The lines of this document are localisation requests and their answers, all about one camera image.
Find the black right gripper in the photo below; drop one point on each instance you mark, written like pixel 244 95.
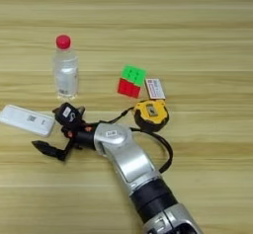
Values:
pixel 82 136

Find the white remote with QR code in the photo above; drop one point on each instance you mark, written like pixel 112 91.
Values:
pixel 26 119

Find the clear bottle with red cap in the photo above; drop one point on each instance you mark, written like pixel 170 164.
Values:
pixel 66 73

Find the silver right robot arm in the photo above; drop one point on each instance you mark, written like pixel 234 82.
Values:
pixel 131 162

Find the black box with white label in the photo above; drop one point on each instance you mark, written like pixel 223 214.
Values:
pixel 67 113

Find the red and green puzzle cube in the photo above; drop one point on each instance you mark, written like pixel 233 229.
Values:
pixel 131 81

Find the small red and white box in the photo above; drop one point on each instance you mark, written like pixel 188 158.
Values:
pixel 154 89

